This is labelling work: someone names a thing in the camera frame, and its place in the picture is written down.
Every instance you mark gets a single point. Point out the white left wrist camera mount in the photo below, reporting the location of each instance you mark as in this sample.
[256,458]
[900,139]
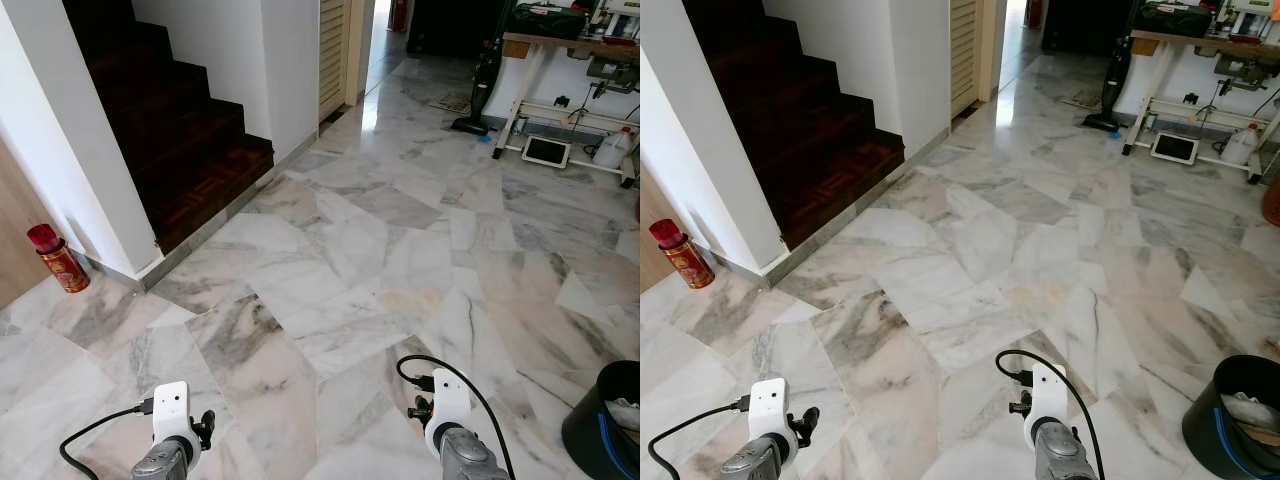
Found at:
[172,408]
[768,405]

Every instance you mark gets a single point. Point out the red fire extinguisher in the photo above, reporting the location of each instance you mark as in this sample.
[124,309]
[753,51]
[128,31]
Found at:
[1032,10]
[397,12]

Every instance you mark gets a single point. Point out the beige door mat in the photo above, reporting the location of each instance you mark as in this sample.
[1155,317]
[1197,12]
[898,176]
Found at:
[1083,98]
[452,102]

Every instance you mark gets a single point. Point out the black round bin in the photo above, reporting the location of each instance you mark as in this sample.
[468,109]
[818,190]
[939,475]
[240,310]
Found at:
[1205,435]
[590,435]

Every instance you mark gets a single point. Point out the white tablet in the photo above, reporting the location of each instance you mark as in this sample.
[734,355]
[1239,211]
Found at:
[547,151]
[1174,148]

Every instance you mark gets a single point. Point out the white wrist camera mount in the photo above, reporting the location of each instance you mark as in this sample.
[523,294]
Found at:
[172,408]
[1045,395]
[450,400]
[768,405]

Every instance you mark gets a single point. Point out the white-legged work table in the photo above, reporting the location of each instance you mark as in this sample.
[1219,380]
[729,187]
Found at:
[1200,45]
[575,48]

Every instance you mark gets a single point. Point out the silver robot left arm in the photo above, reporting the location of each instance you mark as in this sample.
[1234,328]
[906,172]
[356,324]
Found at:
[160,463]
[750,462]

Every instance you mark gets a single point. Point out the white plastic jug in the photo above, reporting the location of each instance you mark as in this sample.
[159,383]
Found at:
[612,150]
[1240,148]

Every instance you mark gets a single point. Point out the black bag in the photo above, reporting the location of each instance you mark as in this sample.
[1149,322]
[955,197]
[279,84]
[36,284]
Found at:
[1178,18]
[548,20]

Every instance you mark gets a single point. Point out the dark wooden staircase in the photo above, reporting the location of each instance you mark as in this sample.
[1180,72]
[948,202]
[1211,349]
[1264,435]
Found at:
[170,120]
[800,120]

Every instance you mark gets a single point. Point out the red tin can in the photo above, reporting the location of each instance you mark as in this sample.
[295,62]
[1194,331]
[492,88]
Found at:
[688,262]
[62,265]

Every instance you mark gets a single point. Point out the black upright vacuum cleaner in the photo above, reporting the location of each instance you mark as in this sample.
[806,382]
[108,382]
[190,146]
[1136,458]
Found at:
[482,85]
[1112,85]

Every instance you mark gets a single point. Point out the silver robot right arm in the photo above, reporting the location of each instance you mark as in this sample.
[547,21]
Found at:
[1062,455]
[472,458]

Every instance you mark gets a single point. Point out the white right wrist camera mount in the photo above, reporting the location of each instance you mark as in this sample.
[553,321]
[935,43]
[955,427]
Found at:
[450,400]
[1045,395]

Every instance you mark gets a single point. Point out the orange basket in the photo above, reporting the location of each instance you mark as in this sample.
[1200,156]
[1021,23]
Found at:
[1273,200]

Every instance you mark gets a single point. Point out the cream louvered door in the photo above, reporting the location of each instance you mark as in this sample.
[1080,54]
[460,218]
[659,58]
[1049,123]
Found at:
[332,55]
[964,50]

